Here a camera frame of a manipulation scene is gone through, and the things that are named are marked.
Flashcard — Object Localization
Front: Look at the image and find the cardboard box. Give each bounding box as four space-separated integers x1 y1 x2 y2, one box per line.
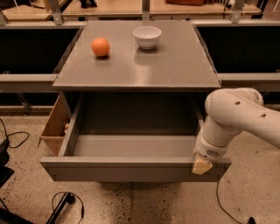
40 97 69 156

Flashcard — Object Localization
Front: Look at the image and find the grey metal rail frame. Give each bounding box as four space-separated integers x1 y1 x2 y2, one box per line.
1 0 280 93

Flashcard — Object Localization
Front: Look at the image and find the grey drawer cabinet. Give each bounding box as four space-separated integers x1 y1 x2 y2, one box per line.
54 21 220 135

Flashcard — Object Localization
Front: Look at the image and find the black cable left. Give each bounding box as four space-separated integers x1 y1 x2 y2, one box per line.
0 119 30 150

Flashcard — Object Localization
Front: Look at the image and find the orange fruit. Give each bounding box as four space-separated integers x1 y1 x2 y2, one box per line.
91 38 110 57

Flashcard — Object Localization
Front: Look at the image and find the grey top drawer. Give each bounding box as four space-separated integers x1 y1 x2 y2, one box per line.
41 93 231 182

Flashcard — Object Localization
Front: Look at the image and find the black tripod leg with cable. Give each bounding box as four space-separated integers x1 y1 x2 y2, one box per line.
46 192 85 224

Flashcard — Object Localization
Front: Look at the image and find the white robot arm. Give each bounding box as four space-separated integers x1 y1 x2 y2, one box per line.
192 88 280 175

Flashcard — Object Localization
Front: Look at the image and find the black power adapter cable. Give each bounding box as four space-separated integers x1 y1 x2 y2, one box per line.
215 181 257 224

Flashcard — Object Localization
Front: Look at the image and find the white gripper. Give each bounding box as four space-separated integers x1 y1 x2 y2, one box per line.
192 133 228 175

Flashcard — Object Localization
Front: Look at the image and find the white ceramic bowl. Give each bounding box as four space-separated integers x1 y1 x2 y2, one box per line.
133 26 162 49

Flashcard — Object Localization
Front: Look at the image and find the wooden table background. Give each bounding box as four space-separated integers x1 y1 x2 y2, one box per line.
0 0 263 22

